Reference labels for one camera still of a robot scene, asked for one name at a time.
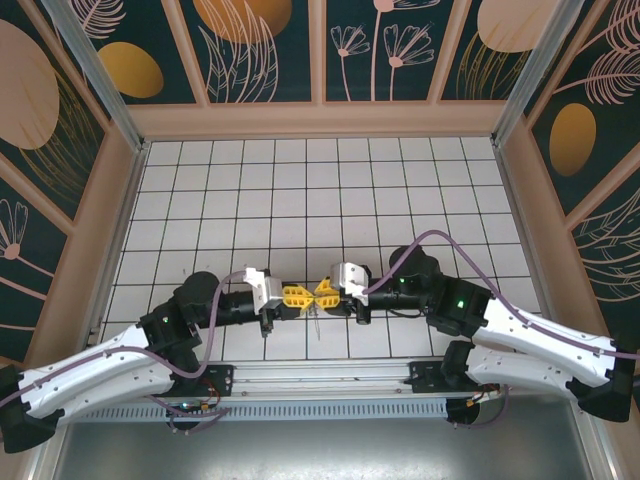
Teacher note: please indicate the aluminium frame post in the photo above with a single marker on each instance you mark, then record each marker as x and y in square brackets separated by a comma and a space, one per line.
[107, 85]
[534, 75]

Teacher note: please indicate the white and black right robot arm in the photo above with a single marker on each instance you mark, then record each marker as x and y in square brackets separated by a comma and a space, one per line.
[540, 335]

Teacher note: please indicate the grey metal base sheet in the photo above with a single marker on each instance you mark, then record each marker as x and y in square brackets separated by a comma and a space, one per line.
[320, 450]

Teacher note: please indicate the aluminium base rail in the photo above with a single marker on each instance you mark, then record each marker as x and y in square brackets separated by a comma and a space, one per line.
[325, 377]

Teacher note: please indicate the aluminium side rail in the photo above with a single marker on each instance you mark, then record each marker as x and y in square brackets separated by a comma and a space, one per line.
[527, 240]
[124, 240]

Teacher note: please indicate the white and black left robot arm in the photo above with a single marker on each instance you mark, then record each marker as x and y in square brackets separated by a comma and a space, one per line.
[85, 365]

